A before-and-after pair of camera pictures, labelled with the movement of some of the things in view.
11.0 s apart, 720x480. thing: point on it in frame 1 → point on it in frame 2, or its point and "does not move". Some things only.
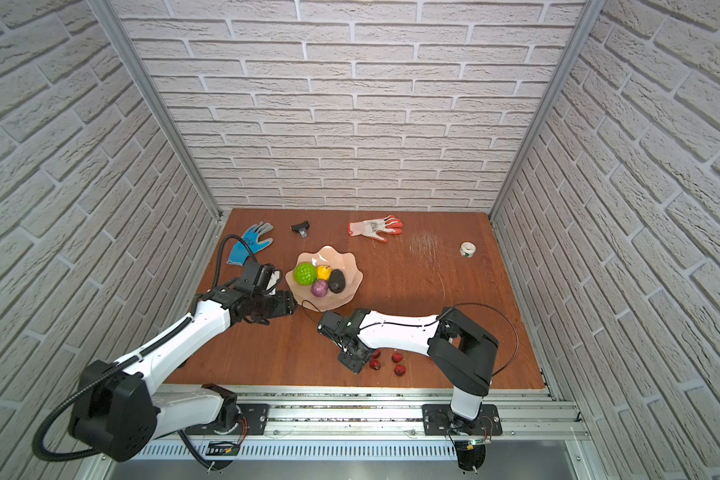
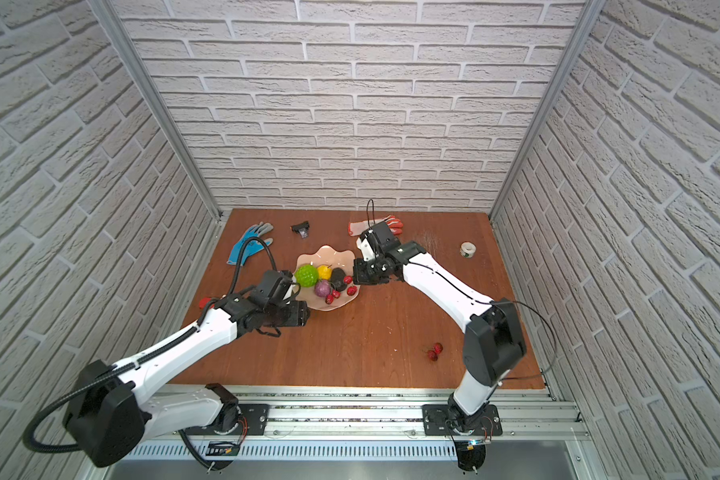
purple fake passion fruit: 320,288 does not move
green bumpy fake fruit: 305,274 does not move
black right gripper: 353,365 → 361,275
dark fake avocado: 336,281 does not move
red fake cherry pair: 399,370 → 351,291
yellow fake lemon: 324,273 does not move
